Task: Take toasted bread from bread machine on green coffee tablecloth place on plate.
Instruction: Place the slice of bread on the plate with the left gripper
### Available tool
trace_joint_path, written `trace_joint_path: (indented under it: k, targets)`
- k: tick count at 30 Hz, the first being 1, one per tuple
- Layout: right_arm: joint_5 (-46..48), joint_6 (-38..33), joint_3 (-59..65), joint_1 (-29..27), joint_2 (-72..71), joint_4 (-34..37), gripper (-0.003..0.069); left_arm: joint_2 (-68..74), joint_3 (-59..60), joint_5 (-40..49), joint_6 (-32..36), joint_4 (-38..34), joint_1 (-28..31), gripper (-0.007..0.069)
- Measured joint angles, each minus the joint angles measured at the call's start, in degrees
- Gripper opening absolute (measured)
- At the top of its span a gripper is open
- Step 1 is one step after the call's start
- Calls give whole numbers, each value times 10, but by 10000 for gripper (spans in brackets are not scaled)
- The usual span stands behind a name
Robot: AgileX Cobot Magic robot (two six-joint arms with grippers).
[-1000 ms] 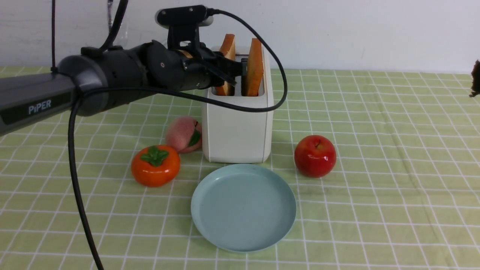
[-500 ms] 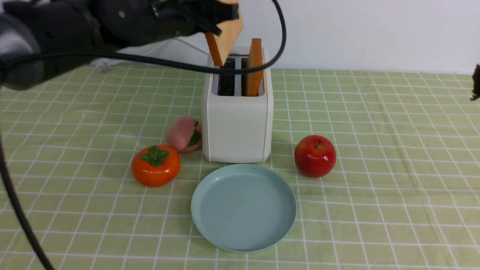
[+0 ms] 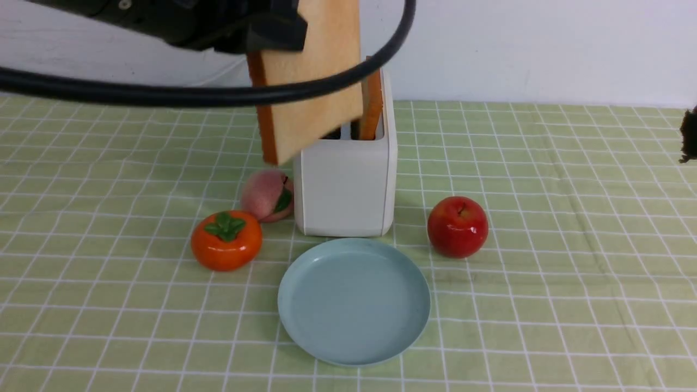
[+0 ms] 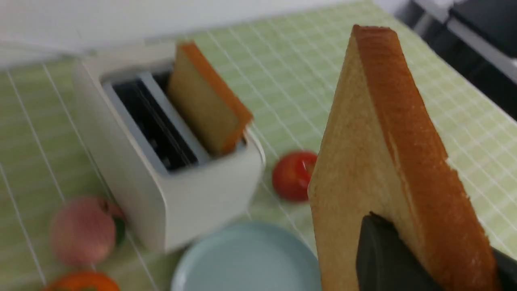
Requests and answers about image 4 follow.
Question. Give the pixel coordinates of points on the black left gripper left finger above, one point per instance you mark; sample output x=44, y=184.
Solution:
x=384, y=262

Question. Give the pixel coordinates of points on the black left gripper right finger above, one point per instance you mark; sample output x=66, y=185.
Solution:
x=506, y=270

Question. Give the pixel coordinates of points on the toast slice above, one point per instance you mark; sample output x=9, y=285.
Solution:
x=211, y=109
x=381, y=153

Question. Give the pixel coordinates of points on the red apple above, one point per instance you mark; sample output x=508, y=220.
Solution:
x=292, y=174

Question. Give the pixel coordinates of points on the light blue round plate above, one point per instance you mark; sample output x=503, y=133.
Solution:
x=248, y=256

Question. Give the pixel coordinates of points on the green checkered tablecloth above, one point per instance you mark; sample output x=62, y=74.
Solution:
x=285, y=71

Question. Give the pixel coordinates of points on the white two-slot toaster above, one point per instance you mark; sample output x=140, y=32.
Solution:
x=170, y=187

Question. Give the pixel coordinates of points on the dark furniture beside table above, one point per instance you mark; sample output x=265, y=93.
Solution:
x=476, y=37

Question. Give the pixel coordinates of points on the pink peach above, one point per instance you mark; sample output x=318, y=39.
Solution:
x=86, y=230

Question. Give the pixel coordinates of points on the orange persimmon with green leaf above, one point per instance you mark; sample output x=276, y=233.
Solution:
x=83, y=281

